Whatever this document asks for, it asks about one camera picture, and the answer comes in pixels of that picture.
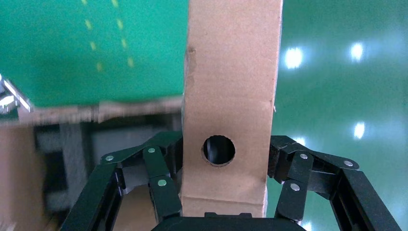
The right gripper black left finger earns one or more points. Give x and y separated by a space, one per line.
162 197

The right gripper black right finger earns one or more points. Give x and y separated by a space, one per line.
350 185

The small brown cardboard box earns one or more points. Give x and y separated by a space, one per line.
229 79

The large open cardboard carton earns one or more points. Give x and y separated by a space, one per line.
19 175

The silver metal binder clip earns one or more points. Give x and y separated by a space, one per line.
12 98

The large green table cloth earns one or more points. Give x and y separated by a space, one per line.
57 47

